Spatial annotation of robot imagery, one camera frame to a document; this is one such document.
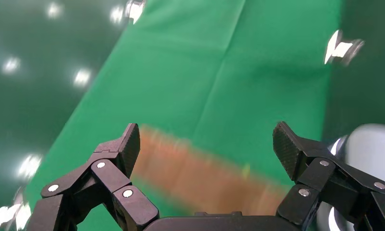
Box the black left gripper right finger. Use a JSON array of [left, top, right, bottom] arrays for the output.
[[272, 121, 385, 231]]

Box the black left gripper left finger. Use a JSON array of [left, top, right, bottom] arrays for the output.
[[27, 123, 159, 231]]

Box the green cloth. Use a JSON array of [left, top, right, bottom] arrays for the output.
[[23, 0, 345, 231]]

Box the white robot body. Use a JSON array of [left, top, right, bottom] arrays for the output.
[[317, 123, 385, 231]]

